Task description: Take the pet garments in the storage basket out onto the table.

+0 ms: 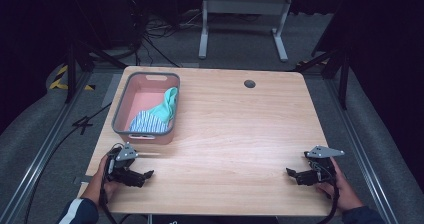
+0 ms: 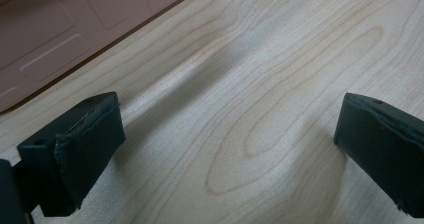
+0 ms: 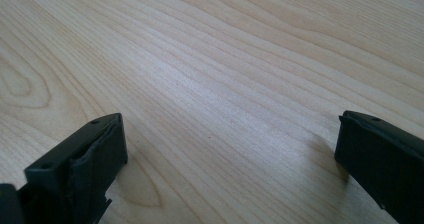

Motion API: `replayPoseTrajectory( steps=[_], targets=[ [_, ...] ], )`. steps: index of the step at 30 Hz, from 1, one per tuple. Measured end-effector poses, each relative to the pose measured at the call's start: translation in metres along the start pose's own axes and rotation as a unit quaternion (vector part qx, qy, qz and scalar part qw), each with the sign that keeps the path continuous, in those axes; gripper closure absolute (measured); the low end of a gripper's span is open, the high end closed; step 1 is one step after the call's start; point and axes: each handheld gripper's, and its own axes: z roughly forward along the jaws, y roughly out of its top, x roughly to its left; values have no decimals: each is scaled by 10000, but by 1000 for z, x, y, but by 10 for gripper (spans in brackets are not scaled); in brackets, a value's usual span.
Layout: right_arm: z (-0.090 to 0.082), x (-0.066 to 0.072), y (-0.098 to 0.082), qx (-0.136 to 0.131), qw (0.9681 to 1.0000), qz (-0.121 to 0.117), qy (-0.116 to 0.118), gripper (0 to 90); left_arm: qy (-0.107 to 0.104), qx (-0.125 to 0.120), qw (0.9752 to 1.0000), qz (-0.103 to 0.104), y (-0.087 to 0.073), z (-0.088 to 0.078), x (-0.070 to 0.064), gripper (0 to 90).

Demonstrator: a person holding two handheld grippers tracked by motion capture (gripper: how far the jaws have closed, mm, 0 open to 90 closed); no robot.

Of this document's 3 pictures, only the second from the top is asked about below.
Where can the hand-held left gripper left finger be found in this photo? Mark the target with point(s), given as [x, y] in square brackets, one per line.
[76, 150]

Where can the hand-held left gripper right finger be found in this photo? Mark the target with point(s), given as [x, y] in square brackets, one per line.
[383, 144]

